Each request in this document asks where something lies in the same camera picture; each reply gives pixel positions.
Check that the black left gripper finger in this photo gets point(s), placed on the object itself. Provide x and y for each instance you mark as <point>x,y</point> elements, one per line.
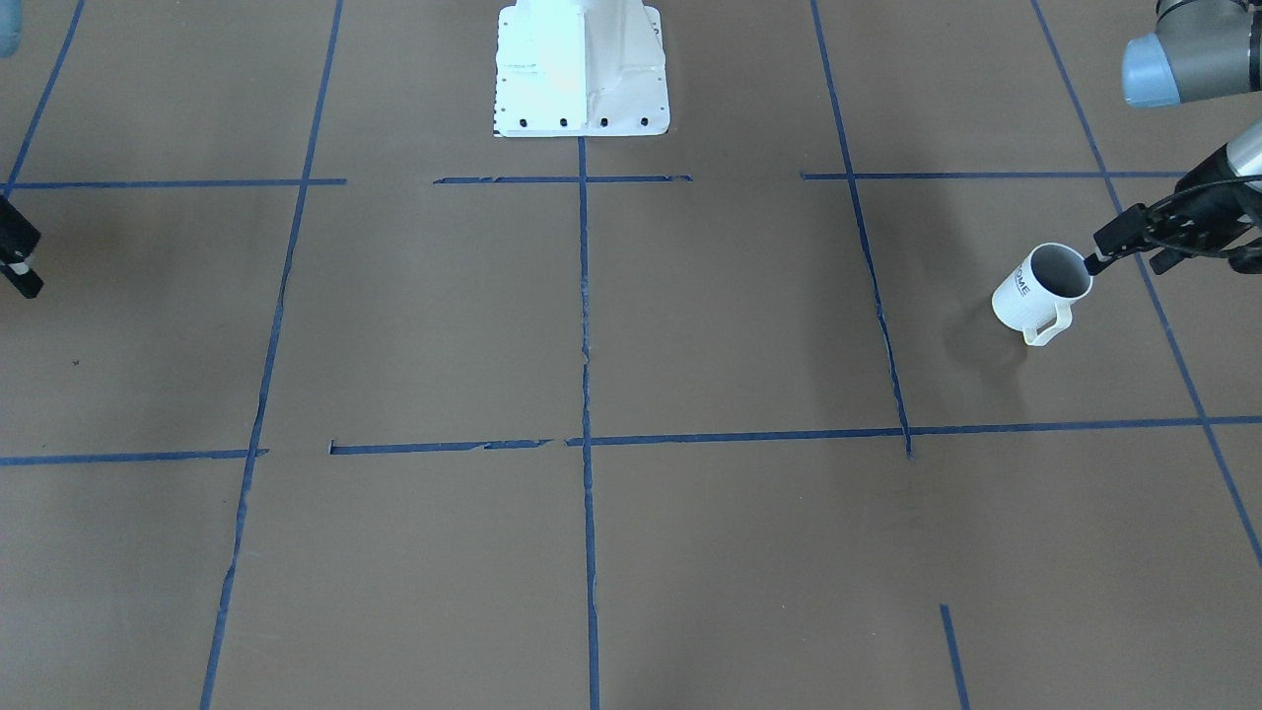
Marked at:
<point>1245,259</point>
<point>1137,230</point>

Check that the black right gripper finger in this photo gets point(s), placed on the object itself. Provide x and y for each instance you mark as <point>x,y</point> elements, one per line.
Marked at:
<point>19,238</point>

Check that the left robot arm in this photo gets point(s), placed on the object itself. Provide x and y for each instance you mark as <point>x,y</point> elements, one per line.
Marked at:
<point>1198,51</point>

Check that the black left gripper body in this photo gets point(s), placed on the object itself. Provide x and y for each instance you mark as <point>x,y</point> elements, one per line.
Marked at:
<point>1215,215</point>

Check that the white ribbed HOME mug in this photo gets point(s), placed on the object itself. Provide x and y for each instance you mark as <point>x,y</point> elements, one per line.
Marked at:
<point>1037,298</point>

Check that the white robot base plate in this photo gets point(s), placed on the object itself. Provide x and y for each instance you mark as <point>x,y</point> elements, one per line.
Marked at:
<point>580,68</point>

